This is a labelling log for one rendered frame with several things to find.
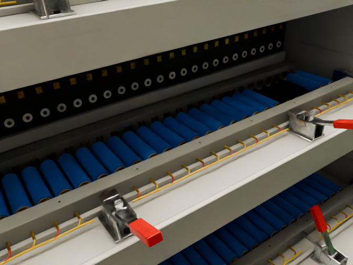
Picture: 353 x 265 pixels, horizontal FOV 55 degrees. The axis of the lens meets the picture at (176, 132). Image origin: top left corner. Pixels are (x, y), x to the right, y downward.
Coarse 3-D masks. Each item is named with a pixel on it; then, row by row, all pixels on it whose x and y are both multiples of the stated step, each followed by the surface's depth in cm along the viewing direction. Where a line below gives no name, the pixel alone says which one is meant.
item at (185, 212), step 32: (256, 64) 58; (320, 64) 59; (352, 64) 55; (160, 96) 49; (32, 128) 41; (64, 128) 43; (224, 160) 40; (256, 160) 40; (288, 160) 39; (320, 160) 44; (160, 192) 36; (192, 192) 35; (224, 192) 35; (256, 192) 38; (96, 224) 32; (160, 224) 32; (192, 224) 34; (224, 224) 37; (32, 256) 29; (64, 256) 29; (96, 256) 29; (128, 256) 30; (160, 256) 33
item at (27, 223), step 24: (312, 96) 48; (336, 96) 51; (264, 120) 43; (288, 120) 46; (192, 144) 39; (216, 144) 40; (144, 168) 35; (168, 168) 37; (72, 192) 33; (96, 192) 33; (120, 192) 34; (24, 216) 30; (48, 216) 31; (72, 216) 32; (0, 240) 29; (48, 240) 30; (0, 264) 28
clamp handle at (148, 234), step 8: (120, 208) 30; (120, 216) 30; (128, 216) 29; (128, 224) 28; (136, 224) 27; (144, 224) 27; (136, 232) 26; (144, 232) 25; (152, 232) 25; (160, 232) 25; (144, 240) 25; (152, 240) 25; (160, 240) 25
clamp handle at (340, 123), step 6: (312, 114) 42; (312, 120) 43; (318, 120) 42; (324, 120) 42; (330, 120) 41; (336, 120) 40; (342, 120) 39; (348, 120) 39; (336, 126) 39; (342, 126) 39; (348, 126) 38
